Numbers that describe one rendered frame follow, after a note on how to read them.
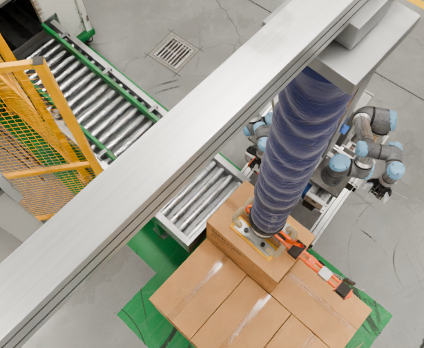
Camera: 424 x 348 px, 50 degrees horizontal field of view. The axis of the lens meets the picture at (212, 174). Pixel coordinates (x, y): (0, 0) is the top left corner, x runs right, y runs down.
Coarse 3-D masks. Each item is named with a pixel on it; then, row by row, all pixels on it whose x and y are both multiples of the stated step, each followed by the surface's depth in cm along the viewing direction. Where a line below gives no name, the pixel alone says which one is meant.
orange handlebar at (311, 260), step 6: (246, 210) 287; (276, 234) 281; (282, 234) 281; (282, 240) 279; (288, 246) 278; (306, 252) 276; (300, 258) 275; (312, 258) 274; (306, 264) 275; (312, 264) 273; (318, 264) 273; (318, 270) 272; (330, 282) 269
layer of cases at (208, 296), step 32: (192, 256) 330; (224, 256) 330; (160, 288) 321; (192, 288) 321; (224, 288) 321; (256, 288) 321; (288, 288) 321; (320, 288) 321; (192, 320) 312; (224, 320) 312; (256, 320) 312; (288, 320) 312; (320, 320) 312; (352, 320) 312
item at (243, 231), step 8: (232, 224) 295; (248, 224) 296; (240, 232) 293; (248, 232) 293; (248, 240) 291; (264, 240) 291; (256, 248) 289; (264, 248) 289; (272, 248) 289; (264, 256) 287; (272, 256) 287
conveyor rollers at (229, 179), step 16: (48, 64) 397; (64, 64) 398; (80, 64) 399; (16, 80) 391; (32, 80) 393; (80, 80) 391; (96, 80) 390; (64, 96) 384; (80, 96) 384; (96, 96) 385; (112, 96) 386; (96, 128) 371; (112, 128) 371; (128, 128) 371; (144, 128) 371; (112, 144) 366; (128, 144) 366; (112, 160) 361
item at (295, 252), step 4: (296, 240) 277; (292, 244) 276; (304, 244) 277; (292, 248) 276; (296, 248) 276; (300, 248) 277; (304, 248) 277; (288, 252) 278; (292, 252) 276; (296, 252) 276; (300, 252) 276; (292, 256) 277; (296, 256) 274
